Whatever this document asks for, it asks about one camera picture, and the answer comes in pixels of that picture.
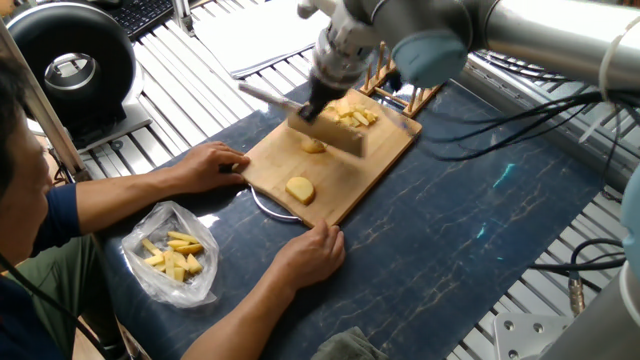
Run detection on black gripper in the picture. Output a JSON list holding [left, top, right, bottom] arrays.
[[298, 30, 383, 123]]

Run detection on steel cleaver knife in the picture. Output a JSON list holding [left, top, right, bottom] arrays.
[[238, 82, 367, 159]]

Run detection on bamboo cutting board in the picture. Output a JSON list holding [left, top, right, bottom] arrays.
[[243, 85, 421, 229]]

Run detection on person's left forearm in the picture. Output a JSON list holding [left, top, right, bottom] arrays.
[[40, 166, 183, 246]]

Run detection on person's right forearm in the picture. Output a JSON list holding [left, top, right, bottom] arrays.
[[188, 280, 291, 360]]

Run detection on person's left hand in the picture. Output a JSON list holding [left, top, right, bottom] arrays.
[[165, 142, 251, 195]]

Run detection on person's right hand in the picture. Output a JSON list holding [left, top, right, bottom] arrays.
[[268, 222, 347, 293]]

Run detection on wooden knife rack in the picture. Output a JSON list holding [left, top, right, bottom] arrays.
[[370, 60, 446, 113]]

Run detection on white sheet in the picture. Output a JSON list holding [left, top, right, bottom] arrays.
[[193, 0, 323, 81]]

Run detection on dark blue marble mat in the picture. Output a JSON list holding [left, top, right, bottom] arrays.
[[95, 85, 623, 360]]

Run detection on black keyboard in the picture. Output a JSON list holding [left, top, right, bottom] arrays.
[[95, 0, 179, 43]]

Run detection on plastic bag of potato sticks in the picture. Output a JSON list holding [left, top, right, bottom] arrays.
[[120, 200, 219, 307]]

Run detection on grey-green cloth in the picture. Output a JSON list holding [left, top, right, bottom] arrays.
[[308, 325, 389, 360]]

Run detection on wooden pole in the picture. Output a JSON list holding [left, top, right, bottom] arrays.
[[0, 20, 93, 193]]

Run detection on metal mounting plate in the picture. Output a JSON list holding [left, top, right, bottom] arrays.
[[490, 312, 586, 360]]

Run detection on olive trousers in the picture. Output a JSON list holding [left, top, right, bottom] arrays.
[[0, 235, 136, 360]]

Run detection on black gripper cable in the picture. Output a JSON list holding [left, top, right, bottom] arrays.
[[380, 45, 640, 166]]

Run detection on black round ring lamp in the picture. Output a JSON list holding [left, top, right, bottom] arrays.
[[0, 3, 151, 151]]

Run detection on black cable with plug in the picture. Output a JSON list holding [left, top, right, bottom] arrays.
[[528, 245, 640, 303]]

